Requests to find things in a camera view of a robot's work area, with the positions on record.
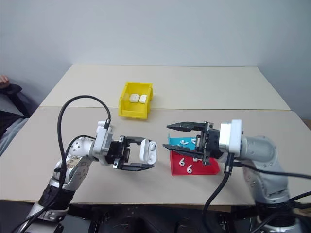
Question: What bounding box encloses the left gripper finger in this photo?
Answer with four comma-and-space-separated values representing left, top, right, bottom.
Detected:
120, 163, 156, 173
125, 136, 148, 147

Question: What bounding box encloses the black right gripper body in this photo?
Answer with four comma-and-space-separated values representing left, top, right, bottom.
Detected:
195, 121, 223, 167

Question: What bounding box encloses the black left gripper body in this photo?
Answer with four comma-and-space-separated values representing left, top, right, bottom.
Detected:
106, 135, 132, 170

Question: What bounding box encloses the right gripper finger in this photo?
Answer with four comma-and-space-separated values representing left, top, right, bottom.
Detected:
162, 143, 207, 161
166, 121, 207, 133

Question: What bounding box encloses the yellow plastic bin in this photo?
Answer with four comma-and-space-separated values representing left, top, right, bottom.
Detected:
118, 81, 154, 120

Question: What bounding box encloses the bystander bare hand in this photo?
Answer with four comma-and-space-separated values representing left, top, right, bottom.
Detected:
0, 74, 10, 89

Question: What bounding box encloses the teal plastic tray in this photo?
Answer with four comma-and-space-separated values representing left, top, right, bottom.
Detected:
167, 133, 199, 152

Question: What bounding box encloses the red plastic tray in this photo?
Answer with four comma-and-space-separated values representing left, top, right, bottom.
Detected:
169, 150, 222, 176

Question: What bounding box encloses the bystander in dark clothes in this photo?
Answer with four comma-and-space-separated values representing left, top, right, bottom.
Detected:
0, 82, 34, 157

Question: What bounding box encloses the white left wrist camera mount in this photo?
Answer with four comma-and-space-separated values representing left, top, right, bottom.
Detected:
93, 120, 115, 167

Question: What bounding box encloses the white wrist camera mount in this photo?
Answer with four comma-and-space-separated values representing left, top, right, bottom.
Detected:
218, 119, 244, 155
93, 120, 115, 167

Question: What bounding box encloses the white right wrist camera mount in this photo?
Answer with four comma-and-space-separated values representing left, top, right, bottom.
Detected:
218, 119, 244, 155

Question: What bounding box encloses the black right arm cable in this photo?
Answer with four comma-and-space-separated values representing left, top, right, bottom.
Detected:
203, 152, 235, 222

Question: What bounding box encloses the black cable along right arm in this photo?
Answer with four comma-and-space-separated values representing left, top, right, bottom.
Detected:
233, 161, 311, 181

